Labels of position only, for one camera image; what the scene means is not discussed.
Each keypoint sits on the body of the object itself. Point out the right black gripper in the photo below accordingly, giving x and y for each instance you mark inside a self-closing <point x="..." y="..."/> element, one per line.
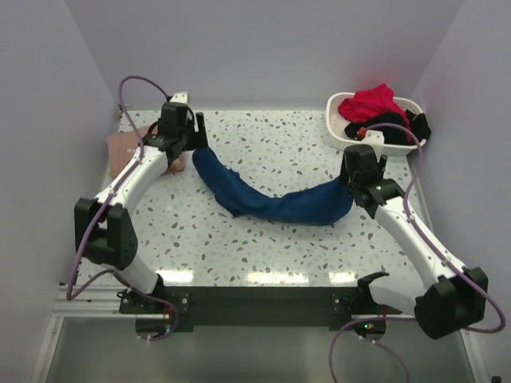
<point x="380" y="164"/>

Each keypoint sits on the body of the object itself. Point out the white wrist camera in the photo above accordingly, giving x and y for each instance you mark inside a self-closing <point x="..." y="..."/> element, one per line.
<point x="180" y="97"/>
<point x="374" y="138"/>

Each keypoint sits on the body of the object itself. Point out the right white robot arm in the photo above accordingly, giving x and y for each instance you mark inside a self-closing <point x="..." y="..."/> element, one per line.
<point x="450" y="295"/>

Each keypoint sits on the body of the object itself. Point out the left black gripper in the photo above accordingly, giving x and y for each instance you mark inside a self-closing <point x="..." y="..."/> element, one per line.
<point x="203" y="140"/>

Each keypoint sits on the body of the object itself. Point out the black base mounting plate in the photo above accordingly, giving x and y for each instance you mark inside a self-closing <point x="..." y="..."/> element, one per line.
<point x="182" y="308"/>

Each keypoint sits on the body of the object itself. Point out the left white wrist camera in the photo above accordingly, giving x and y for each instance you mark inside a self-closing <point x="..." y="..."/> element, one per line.
<point x="180" y="97"/>

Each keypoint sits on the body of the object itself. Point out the white plastic basket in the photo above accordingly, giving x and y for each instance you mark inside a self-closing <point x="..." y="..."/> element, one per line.
<point x="336" y="125"/>

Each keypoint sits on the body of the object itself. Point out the red t shirt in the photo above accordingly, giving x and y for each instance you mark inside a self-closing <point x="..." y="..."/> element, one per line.
<point x="369" y="103"/>

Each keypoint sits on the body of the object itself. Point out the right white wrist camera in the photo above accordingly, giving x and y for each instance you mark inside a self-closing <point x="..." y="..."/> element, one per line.
<point x="374" y="138"/>

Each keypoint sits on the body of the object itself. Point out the aluminium frame rail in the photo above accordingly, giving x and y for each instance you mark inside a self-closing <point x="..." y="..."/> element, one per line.
<point x="93" y="302"/>

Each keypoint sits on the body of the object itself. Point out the folded pink t shirt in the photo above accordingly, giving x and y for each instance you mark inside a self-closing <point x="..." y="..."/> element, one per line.
<point x="122" y="147"/>

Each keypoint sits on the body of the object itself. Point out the black t shirt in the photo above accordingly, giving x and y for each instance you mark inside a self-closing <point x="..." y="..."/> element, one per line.
<point x="418" y="126"/>

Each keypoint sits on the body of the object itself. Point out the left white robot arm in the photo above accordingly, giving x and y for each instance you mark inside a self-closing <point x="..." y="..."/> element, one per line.
<point x="104" y="232"/>

